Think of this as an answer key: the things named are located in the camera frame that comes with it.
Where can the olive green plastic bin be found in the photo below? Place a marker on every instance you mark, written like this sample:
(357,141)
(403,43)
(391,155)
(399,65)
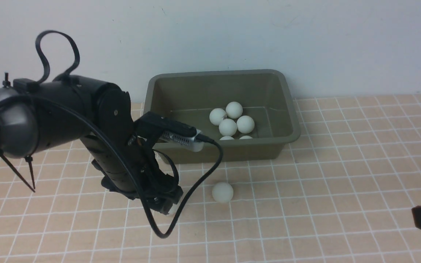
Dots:
(250,113)

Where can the white ball with print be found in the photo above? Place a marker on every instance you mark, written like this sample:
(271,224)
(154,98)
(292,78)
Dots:
(234,110)

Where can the white ball with logo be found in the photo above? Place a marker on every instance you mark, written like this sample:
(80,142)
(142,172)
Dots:
(173,209)

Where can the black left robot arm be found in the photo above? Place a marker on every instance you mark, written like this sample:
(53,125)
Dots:
(38,115)

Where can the plain white centre ball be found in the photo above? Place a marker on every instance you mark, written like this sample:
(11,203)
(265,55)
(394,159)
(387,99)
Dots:
(222,192)

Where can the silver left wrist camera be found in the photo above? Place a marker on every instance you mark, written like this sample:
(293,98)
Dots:
(153,127)

